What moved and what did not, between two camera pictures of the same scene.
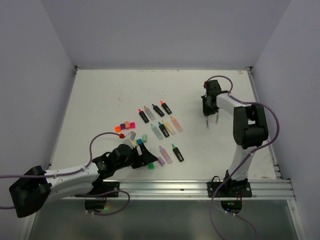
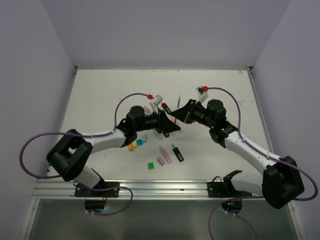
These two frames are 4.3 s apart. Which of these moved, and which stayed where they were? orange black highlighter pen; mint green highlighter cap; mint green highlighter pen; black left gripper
Moved: black left gripper
Stayed: orange black highlighter pen; mint green highlighter cap; mint green highlighter pen
